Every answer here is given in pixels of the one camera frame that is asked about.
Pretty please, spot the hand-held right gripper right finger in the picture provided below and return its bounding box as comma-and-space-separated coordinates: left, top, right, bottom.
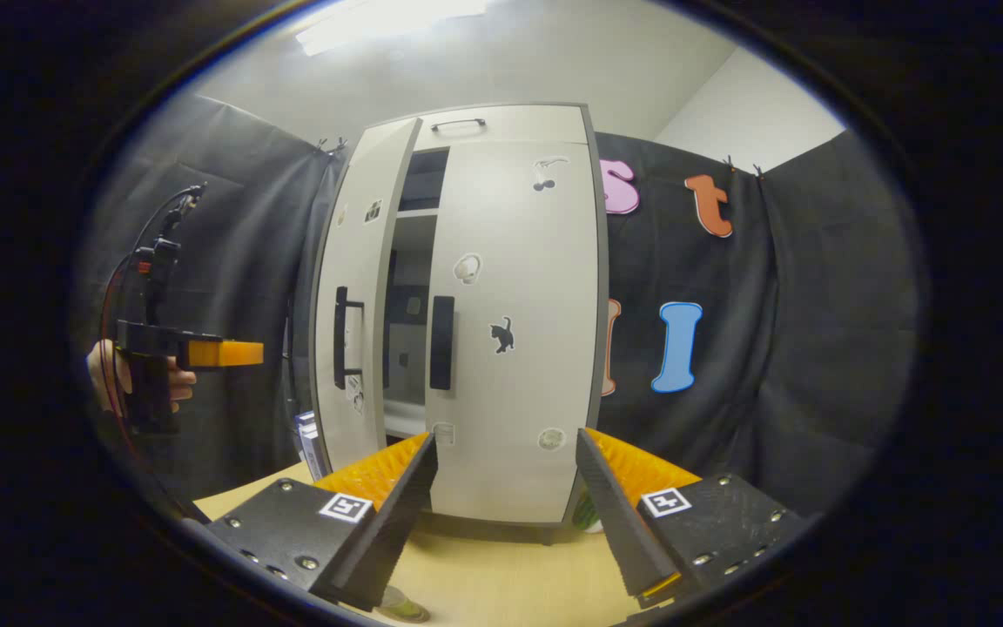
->
576, 427, 807, 610

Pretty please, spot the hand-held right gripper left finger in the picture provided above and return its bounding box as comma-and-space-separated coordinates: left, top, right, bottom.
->
205, 431, 439, 612

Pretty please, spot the white cabinet door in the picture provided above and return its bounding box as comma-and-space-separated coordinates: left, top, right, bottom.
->
426, 139, 601, 525
310, 118, 424, 480

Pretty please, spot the white cabinet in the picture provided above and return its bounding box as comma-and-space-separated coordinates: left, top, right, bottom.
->
308, 103, 611, 545

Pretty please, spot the white cabinet drawer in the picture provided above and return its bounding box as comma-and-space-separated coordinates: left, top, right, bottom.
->
362, 104, 589, 147

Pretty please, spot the green white object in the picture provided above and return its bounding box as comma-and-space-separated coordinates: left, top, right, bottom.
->
571, 489, 604, 534

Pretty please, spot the white blue object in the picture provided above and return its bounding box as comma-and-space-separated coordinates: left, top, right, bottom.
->
295, 409, 324, 478

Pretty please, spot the black backdrop cloth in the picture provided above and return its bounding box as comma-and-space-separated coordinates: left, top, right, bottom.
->
75, 91, 920, 519

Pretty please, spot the ceiling light panel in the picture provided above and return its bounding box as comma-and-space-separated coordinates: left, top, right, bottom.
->
293, 0, 494, 57

